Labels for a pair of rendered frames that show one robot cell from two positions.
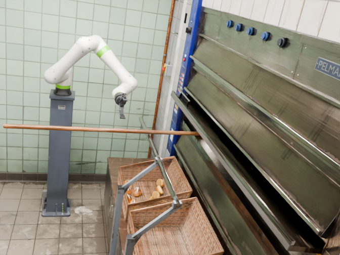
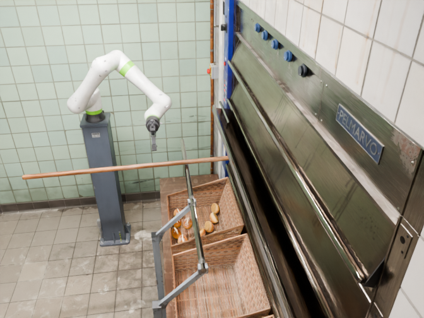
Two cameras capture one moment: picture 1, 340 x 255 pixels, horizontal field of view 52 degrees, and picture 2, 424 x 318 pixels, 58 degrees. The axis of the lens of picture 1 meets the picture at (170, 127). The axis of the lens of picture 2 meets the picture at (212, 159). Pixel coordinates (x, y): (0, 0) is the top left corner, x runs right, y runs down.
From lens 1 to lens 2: 58 cm
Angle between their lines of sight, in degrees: 13
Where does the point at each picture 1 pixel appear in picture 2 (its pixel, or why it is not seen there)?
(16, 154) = (69, 180)
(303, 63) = (326, 106)
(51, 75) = (74, 104)
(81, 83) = (121, 97)
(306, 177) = (335, 259)
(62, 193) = (117, 221)
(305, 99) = (330, 157)
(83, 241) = (142, 272)
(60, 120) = (98, 149)
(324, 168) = not seen: hidden behind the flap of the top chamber
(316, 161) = not seen: hidden behind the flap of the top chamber
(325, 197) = (353, 296)
